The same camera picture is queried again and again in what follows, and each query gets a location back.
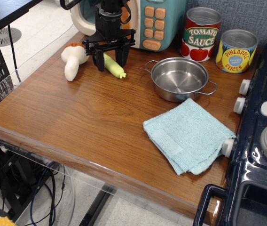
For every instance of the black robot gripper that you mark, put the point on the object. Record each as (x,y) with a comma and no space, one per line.
(110,35)

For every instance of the spoon with green handle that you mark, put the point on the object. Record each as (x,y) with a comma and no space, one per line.
(113,67)

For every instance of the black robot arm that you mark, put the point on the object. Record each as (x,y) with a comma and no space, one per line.
(107,3)

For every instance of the plush white mushroom toy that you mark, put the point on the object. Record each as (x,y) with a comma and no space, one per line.
(74,54)

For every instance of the teal toy microwave oven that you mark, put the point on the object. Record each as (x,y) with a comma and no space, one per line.
(156,21)

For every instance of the small stainless steel pot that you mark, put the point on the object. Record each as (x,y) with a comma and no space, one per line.
(176,79)

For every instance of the tomato sauce can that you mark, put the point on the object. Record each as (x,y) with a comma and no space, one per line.
(200,33)

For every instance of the light blue folded cloth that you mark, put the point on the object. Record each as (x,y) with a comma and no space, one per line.
(188,136)

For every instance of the pineapple slices can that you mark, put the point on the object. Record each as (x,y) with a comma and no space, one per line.
(236,50)

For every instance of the clear acrylic table guard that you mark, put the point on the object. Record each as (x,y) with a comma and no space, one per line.
(18,76)

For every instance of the dark blue toy stove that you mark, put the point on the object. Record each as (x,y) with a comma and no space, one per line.
(243,201)

